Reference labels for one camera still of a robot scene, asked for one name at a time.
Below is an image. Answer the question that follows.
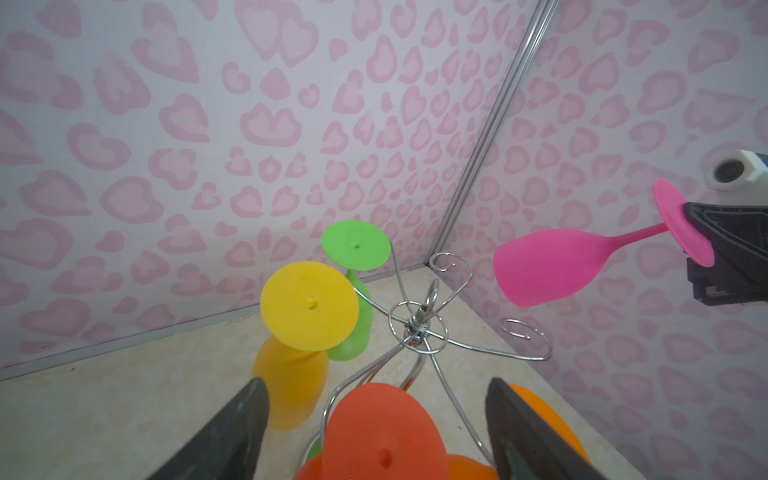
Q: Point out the orange wine glass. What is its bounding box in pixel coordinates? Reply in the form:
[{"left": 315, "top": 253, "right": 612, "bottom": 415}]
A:
[{"left": 448, "top": 378, "right": 604, "bottom": 480}]

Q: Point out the yellow wine glass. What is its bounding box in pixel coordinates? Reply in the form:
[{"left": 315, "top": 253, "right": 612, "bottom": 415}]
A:
[{"left": 252, "top": 261, "right": 359, "bottom": 431}]

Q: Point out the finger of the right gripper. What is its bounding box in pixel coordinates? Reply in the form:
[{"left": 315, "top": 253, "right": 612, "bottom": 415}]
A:
[{"left": 683, "top": 202, "right": 767, "bottom": 306}]

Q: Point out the green wine glass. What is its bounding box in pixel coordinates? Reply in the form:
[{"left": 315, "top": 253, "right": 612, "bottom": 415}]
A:
[{"left": 321, "top": 220, "right": 392, "bottom": 362}]

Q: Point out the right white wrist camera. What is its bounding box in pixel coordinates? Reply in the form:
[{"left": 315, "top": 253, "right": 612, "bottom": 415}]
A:
[{"left": 704, "top": 150, "right": 767, "bottom": 192}]

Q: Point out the pink wine glass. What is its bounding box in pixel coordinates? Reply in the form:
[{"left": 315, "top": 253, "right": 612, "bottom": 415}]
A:
[{"left": 493, "top": 180, "right": 715, "bottom": 308}]

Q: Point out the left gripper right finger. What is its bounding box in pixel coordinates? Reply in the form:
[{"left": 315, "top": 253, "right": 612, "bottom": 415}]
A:
[{"left": 485, "top": 378, "right": 605, "bottom": 480}]

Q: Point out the red wine glass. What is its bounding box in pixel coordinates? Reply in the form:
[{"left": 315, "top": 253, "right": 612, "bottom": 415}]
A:
[{"left": 295, "top": 383, "right": 450, "bottom": 480}]

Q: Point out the chrome wire glass rack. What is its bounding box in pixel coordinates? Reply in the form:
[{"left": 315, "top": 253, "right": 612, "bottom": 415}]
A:
[{"left": 295, "top": 263, "right": 553, "bottom": 471}]

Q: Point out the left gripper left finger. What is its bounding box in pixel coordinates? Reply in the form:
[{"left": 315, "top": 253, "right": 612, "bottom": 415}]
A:
[{"left": 150, "top": 378, "right": 270, "bottom": 480}]

